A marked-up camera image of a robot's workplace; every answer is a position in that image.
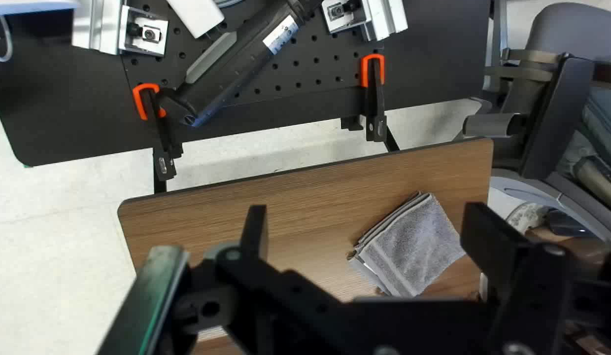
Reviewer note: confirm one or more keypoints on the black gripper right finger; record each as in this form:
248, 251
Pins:
491, 241

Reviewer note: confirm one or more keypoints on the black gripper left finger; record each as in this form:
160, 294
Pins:
254, 231

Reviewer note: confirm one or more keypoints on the grey terry cloth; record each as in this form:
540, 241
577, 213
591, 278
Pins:
410, 247

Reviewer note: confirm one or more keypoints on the orange and black bar clamp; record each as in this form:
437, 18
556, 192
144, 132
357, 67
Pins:
372, 91
154, 115

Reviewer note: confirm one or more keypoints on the black cylindrical device white label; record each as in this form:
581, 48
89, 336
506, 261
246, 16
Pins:
242, 59

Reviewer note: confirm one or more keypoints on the white paper sheet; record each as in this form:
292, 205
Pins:
197, 14

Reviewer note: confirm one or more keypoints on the black perforated pegboard table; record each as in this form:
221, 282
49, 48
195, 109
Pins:
61, 99

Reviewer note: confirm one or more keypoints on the aluminium mounting bracket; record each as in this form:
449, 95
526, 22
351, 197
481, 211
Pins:
120, 26
366, 14

